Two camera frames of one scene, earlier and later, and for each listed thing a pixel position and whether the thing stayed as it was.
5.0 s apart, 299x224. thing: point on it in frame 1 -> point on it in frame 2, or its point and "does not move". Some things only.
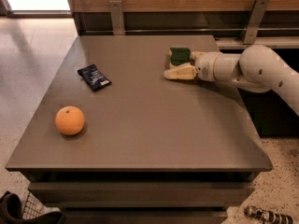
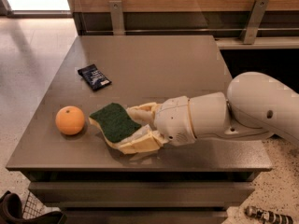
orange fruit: (69, 120) does not move
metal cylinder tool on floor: (267, 216) does not move
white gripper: (204, 65) -> (173, 119)
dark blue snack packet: (92, 76) does not move
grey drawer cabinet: (113, 141) does not move
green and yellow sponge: (179, 55) -> (114, 121)
